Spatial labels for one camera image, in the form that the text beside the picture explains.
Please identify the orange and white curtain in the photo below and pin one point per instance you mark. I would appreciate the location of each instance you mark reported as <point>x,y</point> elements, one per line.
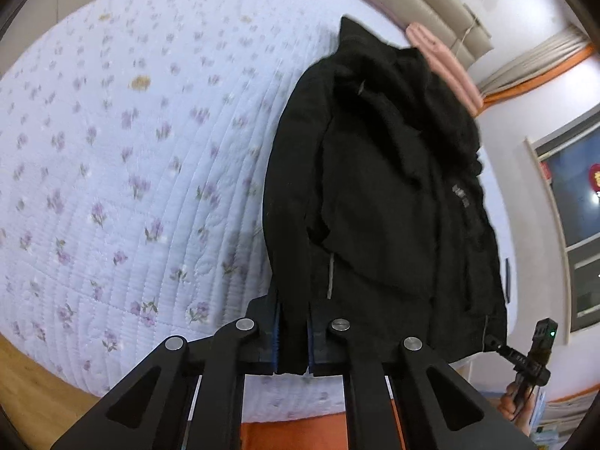
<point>539,63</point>

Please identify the window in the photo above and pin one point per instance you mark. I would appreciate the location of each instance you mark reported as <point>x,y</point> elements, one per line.
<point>576,206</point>

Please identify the person's right hand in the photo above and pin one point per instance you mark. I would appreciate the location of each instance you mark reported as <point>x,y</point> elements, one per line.
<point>511,408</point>

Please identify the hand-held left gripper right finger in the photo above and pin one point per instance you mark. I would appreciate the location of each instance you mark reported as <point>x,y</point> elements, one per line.
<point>312,342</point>

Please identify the red window decoration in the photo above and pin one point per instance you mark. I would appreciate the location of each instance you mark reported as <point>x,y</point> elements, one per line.
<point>595,177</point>

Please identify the person's orange-clad legs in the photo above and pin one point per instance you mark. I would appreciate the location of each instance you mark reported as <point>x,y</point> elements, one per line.
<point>290,438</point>

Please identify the stack of papers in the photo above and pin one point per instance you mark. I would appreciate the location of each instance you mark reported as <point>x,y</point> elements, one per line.
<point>562,415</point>

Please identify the folded pink blanket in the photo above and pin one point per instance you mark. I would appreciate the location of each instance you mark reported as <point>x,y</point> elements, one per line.
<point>450,70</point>

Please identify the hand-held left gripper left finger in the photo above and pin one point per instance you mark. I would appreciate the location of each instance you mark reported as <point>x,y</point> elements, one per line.
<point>276,333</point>

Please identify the black hooded jacket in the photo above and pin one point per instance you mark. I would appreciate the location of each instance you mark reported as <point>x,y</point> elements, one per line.
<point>384,197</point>

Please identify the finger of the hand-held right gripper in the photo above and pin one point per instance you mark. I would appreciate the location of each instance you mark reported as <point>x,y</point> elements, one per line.
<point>499,346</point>

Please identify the bed with floral bedspread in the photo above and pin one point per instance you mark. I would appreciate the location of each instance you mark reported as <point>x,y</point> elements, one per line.
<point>117,150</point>

